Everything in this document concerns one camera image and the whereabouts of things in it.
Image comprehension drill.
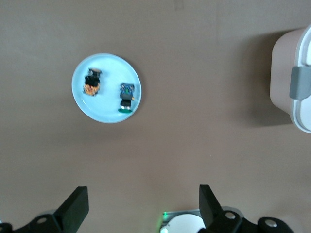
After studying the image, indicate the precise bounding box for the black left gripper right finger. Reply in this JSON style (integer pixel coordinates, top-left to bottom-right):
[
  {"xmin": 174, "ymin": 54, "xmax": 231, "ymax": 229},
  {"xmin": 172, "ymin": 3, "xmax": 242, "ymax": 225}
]
[{"xmin": 199, "ymin": 184, "xmax": 294, "ymax": 233}]

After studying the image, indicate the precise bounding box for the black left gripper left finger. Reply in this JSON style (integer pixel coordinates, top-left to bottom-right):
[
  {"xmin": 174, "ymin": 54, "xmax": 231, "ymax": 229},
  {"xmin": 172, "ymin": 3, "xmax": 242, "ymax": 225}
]
[{"xmin": 0, "ymin": 186, "xmax": 89, "ymax": 233}]

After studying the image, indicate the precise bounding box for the orange and black switch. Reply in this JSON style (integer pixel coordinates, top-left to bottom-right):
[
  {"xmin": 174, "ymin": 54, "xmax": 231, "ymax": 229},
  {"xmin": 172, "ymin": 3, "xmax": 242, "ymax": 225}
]
[{"xmin": 82, "ymin": 68, "xmax": 103, "ymax": 97}]

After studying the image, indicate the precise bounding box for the white box with grey clips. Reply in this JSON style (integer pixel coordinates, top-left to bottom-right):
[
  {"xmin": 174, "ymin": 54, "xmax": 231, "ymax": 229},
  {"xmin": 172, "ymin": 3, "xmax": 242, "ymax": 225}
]
[{"xmin": 269, "ymin": 24, "xmax": 311, "ymax": 133}]

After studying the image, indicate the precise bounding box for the light blue round plate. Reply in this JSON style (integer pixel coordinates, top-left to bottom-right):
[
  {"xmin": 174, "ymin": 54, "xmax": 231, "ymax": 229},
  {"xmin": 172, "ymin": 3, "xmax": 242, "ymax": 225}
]
[{"xmin": 71, "ymin": 53, "xmax": 143, "ymax": 124}]

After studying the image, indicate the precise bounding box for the blue and green switch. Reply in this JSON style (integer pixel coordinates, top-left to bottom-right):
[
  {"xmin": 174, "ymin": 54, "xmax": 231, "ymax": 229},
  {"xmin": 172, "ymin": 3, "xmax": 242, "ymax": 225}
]
[{"xmin": 118, "ymin": 83, "xmax": 136, "ymax": 114}]

